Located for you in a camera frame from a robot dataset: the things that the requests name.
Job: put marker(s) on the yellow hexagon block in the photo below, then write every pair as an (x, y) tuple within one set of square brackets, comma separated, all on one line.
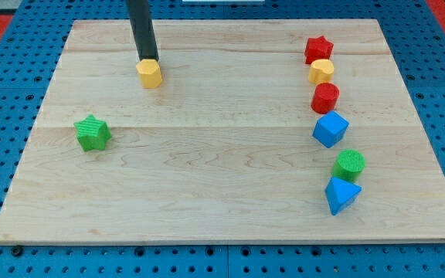
[(149, 73)]

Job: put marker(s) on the red cylinder block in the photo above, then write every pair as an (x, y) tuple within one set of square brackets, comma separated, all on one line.
[(325, 98)]

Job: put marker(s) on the green cylinder block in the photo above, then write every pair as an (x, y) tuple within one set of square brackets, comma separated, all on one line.
[(349, 165)]

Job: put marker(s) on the wooden board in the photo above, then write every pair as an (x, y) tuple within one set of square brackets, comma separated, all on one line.
[(222, 151)]

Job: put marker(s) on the yellow heart block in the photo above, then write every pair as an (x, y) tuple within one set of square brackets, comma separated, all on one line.
[(321, 71)]

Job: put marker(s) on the blue cube block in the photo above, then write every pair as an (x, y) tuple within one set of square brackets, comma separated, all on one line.
[(330, 129)]

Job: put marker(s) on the red star block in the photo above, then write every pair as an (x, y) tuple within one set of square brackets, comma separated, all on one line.
[(317, 48)]

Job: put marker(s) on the green star block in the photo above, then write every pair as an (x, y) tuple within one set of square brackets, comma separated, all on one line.
[(92, 134)]

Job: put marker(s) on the blue triangle block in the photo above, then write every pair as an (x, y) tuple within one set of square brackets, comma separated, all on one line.
[(340, 194)]

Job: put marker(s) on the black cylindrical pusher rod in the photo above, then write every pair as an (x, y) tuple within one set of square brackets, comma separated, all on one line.
[(142, 29)]

